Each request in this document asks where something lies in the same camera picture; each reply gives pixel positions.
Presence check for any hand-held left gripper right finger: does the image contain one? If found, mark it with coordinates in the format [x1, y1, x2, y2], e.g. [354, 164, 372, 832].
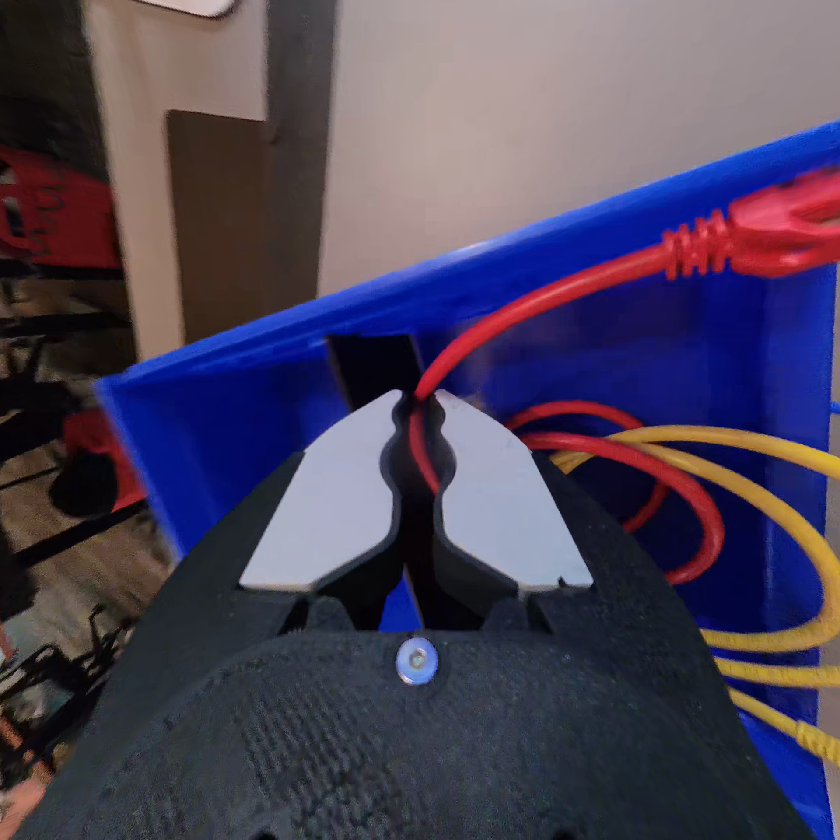
[430, 390, 595, 630]

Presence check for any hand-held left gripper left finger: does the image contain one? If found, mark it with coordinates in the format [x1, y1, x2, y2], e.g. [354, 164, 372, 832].
[239, 390, 405, 630]

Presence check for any blue plastic bin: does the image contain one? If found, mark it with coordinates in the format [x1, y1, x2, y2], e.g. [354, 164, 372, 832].
[95, 121, 840, 840]

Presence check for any yellow ethernet cable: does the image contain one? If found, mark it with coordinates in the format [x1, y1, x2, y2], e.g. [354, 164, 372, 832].
[548, 425, 840, 767]

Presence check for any red ethernet cable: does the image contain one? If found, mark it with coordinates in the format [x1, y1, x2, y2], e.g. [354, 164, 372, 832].
[408, 167, 840, 586]

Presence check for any red trash bin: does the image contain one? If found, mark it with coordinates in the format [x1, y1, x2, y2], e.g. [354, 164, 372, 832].
[62, 406, 150, 516]

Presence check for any red plastic bin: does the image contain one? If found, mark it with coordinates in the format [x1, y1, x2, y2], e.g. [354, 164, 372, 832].
[0, 144, 124, 271]

